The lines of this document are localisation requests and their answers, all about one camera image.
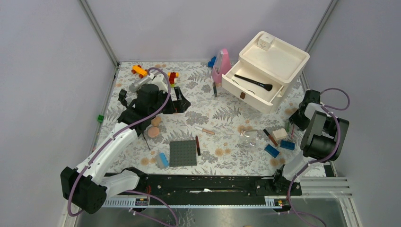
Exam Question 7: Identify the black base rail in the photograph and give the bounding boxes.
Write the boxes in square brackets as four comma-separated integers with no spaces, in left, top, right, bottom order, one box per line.
[128,168,288,206]

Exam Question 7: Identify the blue toy brick back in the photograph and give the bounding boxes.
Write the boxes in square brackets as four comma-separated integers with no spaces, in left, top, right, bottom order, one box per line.
[207,56,217,68]

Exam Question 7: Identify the round peach makeup sponge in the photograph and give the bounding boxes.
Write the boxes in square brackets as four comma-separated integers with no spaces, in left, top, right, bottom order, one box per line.
[148,126,160,138]

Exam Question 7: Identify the small peach makeup sponge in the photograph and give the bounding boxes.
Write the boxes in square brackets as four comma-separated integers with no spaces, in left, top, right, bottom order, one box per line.
[151,116,161,127]

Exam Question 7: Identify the white cosmetic box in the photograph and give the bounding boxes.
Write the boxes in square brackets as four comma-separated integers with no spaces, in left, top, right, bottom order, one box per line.
[257,34,275,51]

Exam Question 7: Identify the cream lego brick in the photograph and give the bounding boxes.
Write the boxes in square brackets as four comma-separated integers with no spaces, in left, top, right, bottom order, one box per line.
[271,128,288,140]

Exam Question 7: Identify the black makeup brush large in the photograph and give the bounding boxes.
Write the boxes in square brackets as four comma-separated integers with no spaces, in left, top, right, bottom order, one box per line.
[234,74,273,91]

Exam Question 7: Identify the green clip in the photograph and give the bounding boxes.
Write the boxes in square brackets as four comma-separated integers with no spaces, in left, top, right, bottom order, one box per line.
[97,115,104,123]

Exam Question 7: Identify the orange toy car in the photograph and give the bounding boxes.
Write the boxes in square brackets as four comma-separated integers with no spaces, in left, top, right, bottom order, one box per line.
[131,65,148,78]

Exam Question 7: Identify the blue lego brick left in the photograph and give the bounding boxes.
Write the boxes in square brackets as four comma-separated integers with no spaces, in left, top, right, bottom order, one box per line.
[264,144,279,158]

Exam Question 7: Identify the black mini tripod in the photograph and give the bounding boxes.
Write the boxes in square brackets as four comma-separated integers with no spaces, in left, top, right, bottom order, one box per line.
[118,89,150,150]

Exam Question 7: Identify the blue grey lego brick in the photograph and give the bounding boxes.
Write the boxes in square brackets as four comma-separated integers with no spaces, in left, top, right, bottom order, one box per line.
[156,153,169,169]

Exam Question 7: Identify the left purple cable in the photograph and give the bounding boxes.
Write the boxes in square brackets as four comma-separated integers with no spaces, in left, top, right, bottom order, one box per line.
[67,67,181,227]

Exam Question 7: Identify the cream three-drawer organizer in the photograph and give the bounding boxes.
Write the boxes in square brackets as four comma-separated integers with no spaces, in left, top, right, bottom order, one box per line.
[222,31,310,114]

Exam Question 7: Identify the dark red lipstick tube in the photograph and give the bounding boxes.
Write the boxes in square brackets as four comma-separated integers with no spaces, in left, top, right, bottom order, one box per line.
[195,136,201,156]

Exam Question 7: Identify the pink thin pencil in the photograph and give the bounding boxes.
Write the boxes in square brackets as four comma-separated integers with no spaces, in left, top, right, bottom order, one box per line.
[290,124,295,141]

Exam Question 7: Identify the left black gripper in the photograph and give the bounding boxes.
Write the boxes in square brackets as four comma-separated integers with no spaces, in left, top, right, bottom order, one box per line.
[149,86,190,117]

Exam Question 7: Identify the brown red makeup pencil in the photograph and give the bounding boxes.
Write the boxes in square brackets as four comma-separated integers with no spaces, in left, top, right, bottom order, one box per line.
[263,129,279,147]

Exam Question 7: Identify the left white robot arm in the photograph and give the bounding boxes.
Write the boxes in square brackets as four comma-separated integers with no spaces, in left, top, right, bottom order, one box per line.
[61,75,191,214]

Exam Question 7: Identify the clear plastic bag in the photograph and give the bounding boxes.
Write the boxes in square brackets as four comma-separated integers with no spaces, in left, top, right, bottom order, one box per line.
[239,130,259,147]

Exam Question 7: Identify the red yellow toy figure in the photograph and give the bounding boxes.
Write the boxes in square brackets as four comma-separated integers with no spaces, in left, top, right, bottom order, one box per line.
[168,72,179,87]

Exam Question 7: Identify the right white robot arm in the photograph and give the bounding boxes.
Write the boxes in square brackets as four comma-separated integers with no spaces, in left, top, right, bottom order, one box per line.
[270,90,349,195]

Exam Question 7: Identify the grey lego baseplate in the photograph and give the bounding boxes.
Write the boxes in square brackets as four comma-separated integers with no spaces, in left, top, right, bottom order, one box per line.
[169,140,197,167]

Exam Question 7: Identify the blue lego brick right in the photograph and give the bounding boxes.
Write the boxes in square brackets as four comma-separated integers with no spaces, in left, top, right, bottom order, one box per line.
[280,140,296,150]

